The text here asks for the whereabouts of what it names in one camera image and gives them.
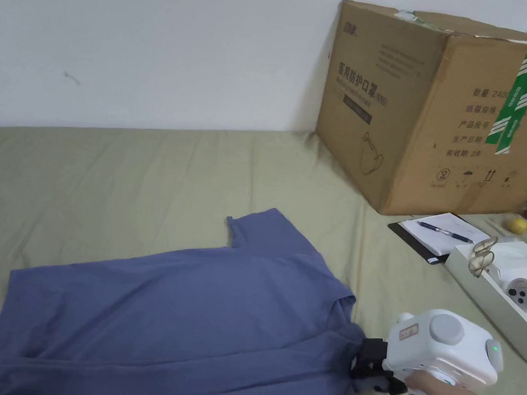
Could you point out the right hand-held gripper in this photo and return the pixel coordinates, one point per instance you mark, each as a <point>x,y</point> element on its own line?
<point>448,351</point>

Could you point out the flat white open box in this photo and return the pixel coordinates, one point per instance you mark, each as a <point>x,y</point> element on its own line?
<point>464,258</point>

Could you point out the clear-framed eyeglasses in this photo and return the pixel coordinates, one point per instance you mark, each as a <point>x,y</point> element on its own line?
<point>481,261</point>

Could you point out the black clipboard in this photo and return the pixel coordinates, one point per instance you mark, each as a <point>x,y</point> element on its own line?
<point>410,246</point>

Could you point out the bed with pale green sheet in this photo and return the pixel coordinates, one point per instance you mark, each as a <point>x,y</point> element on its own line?
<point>117,179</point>

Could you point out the dark blue pen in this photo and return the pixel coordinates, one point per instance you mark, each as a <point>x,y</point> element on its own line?
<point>443,232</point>

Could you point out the white round device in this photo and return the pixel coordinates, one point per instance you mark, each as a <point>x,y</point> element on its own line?
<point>521,293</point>

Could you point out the large brown cardboard carton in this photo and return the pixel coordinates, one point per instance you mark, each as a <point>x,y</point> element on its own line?
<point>400,124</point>

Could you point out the small yellow ball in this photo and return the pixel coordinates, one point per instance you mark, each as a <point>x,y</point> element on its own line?
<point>517,226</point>

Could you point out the blue shirt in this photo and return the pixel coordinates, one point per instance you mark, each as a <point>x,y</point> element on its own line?
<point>156,310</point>

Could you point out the white paper sheet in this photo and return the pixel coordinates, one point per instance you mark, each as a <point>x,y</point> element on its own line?
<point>439,242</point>

